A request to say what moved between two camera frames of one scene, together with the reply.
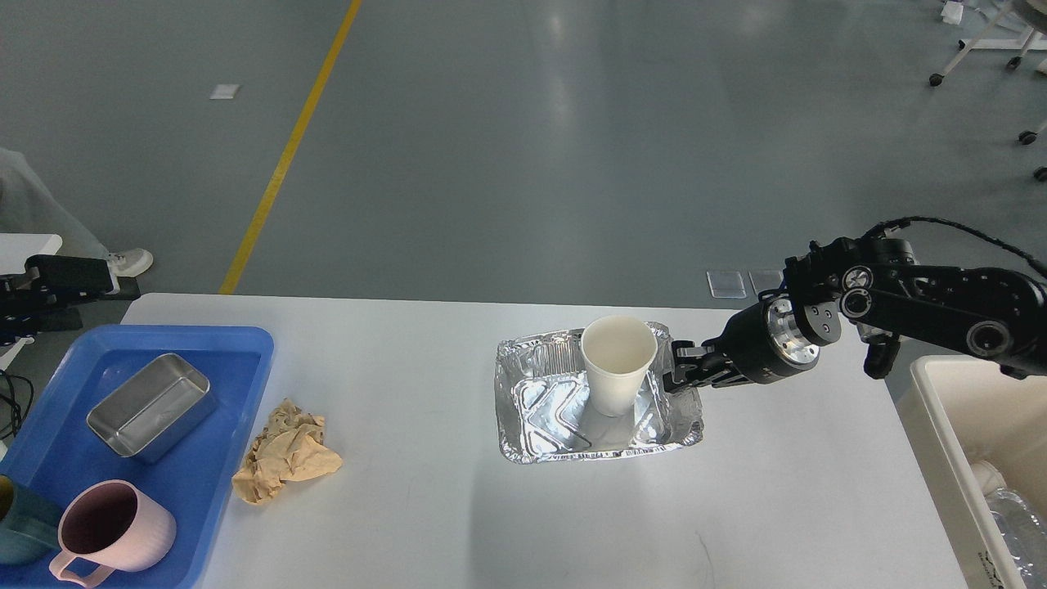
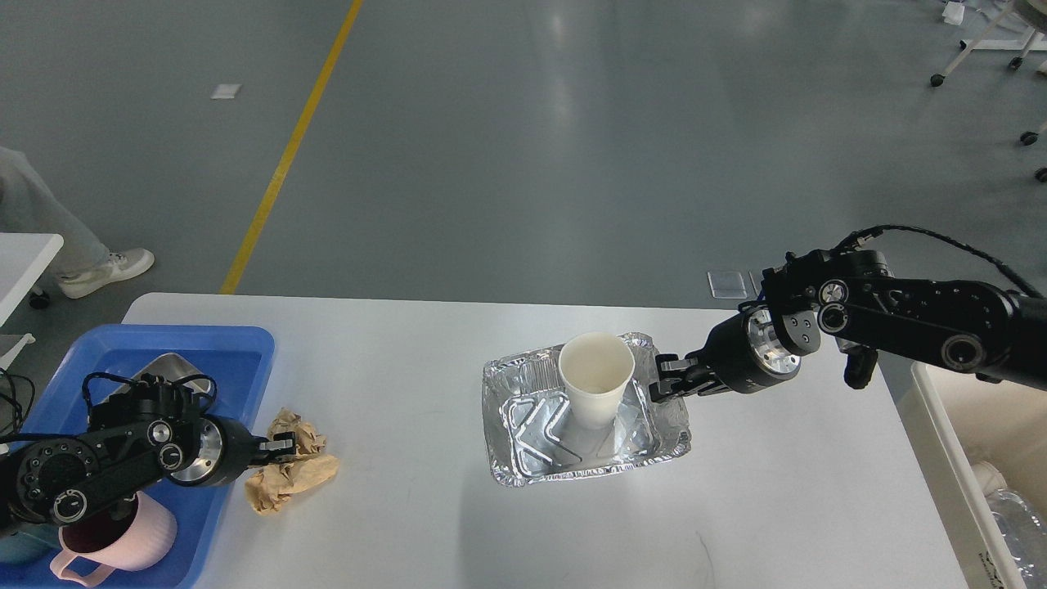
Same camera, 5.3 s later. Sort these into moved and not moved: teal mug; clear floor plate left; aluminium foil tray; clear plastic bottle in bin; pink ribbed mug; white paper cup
Moved: white paper cup; aluminium foil tray
Not moved: pink ribbed mug; clear floor plate left; clear plastic bottle in bin; teal mug
